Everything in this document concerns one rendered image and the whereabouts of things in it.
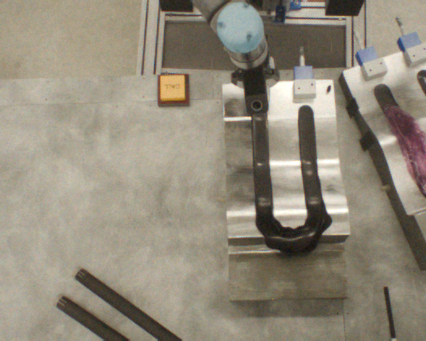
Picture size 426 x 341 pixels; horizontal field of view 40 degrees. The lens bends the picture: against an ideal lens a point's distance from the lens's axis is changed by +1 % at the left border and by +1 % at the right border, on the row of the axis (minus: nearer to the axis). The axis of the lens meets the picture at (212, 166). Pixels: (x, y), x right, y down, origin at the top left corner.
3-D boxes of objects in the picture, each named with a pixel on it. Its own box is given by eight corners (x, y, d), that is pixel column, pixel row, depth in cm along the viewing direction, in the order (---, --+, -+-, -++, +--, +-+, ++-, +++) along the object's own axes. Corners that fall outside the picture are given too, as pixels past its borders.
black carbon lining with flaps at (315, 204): (248, 110, 138) (250, 94, 129) (316, 107, 138) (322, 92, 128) (255, 256, 129) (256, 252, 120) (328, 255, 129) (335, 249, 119)
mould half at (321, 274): (223, 97, 146) (222, 75, 133) (326, 93, 146) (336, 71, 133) (230, 301, 133) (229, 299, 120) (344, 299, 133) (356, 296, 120)
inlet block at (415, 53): (384, 26, 147) (390, 15, 142) (403, 19, 147) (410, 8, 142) (405, 71, 143) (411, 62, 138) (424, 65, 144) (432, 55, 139)
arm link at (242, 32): (241, -14, 98) (270, 25, 96) (248, 11, 109) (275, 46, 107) (204, 15, 99) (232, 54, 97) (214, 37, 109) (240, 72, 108)
